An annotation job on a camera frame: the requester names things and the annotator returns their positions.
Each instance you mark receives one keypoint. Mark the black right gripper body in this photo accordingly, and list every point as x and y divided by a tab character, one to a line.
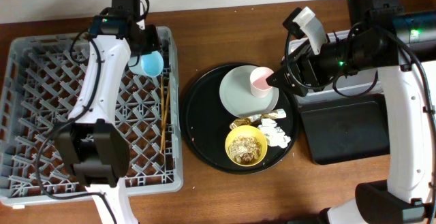
296	73

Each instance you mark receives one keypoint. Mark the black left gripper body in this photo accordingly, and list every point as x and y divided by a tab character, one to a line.
146	43

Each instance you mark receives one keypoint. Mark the pink cup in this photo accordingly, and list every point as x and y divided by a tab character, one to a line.
258	84

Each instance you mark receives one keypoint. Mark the light blue cup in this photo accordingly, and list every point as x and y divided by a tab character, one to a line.
150	65

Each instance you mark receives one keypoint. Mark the white round plate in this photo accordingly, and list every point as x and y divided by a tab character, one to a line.
236	97

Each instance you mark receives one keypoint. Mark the wooden chopstick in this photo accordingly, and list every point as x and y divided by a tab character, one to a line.
162	111
165	116

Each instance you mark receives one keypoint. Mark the gold snack wrapper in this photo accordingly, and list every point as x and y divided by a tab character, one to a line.
273	115

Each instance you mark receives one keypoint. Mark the white tissue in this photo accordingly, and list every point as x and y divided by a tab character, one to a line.
275	136

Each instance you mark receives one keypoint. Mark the yellow bowl with food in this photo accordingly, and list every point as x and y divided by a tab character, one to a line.
246	146

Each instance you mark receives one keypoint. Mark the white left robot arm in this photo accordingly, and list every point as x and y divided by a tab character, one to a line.
91	147

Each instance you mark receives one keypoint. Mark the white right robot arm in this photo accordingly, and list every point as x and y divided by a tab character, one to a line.
400	46

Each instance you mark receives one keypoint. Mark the grey plastic dishwasher rack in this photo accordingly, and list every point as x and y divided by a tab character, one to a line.
42	81

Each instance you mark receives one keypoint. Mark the clear plastic bin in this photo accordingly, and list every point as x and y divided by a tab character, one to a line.
351	85

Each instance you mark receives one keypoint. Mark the round black tray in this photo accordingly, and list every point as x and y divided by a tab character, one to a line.
205	123

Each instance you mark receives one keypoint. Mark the black rectangular tray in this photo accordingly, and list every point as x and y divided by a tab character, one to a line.
346	129

